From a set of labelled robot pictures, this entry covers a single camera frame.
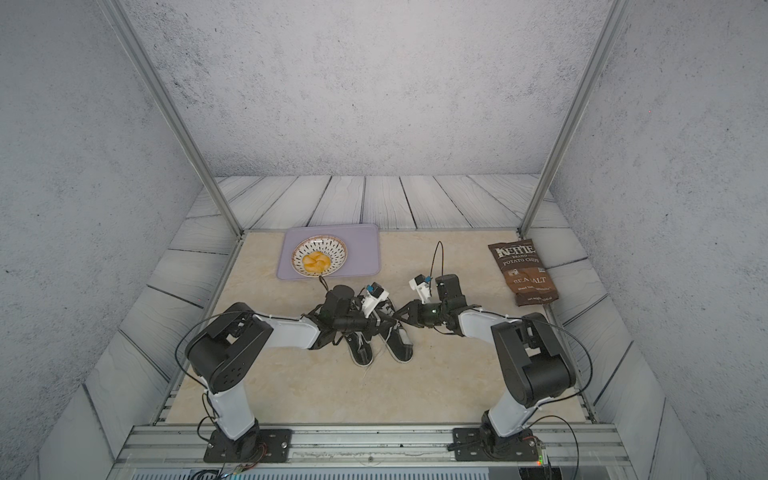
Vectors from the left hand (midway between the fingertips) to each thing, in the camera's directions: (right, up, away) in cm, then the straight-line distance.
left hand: (397, 324), depth 86 cm
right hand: (0, +2, +1) cm, 2 cm away
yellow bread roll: (-29, +17, +21) cm, 40 cm away
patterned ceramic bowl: (-24, +23, +29) cm, 44 cm away
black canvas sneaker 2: (-1, -3, +1) cm, 4 cm away
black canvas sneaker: (-11, -7, +1) cm, 13 cm away
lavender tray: (-13, +24, +32) cm, 41 cm away
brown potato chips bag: (+45, +16, +22) cm, 52 cm away
